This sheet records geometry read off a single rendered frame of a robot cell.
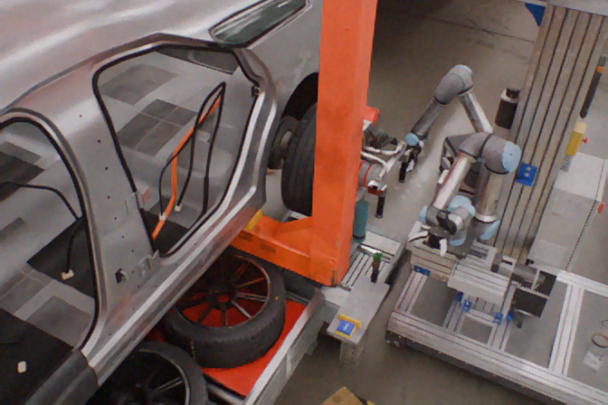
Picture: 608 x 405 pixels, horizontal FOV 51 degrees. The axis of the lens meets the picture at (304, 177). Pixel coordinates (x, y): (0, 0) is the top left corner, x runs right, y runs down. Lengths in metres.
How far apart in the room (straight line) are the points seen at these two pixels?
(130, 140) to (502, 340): 2.28
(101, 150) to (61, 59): 0.33
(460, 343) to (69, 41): 2.45
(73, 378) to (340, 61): 1.57
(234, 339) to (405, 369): 1.06
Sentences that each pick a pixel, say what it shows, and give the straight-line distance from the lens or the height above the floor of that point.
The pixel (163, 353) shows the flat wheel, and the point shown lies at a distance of 3.13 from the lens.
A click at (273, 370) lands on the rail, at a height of 0.39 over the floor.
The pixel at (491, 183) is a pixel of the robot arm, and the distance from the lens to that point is 2.92.
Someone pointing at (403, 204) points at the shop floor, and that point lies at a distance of 4.64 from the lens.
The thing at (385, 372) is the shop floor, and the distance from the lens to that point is 3.68.
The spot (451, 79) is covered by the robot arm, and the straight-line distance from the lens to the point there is 3.42.
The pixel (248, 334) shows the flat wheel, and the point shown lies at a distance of 3.16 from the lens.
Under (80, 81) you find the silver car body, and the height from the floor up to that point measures 1.92.
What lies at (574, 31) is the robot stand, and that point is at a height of 1.94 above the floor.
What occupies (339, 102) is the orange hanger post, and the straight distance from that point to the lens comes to 2.60.
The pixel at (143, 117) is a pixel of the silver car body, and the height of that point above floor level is 1.03.
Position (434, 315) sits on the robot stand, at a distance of 3.70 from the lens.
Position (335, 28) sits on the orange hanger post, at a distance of 2.46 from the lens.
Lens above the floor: 3.03
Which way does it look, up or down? 39 degrees down
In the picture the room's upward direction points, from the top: 2 degrees clockwise
